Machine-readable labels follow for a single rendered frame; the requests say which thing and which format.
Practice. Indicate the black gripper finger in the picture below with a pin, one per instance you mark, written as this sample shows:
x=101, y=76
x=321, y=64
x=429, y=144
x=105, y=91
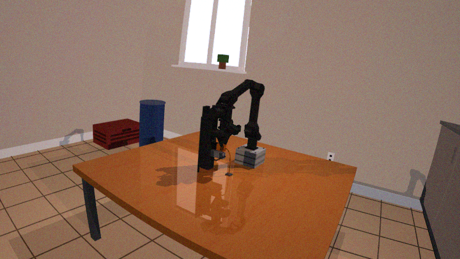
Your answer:
x=227, y=137
x=221, y=140

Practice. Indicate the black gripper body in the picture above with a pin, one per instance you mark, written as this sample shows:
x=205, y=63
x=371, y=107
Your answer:
x=220, y=132

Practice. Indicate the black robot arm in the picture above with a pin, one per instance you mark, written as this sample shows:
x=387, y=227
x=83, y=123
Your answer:
x=225, y=104

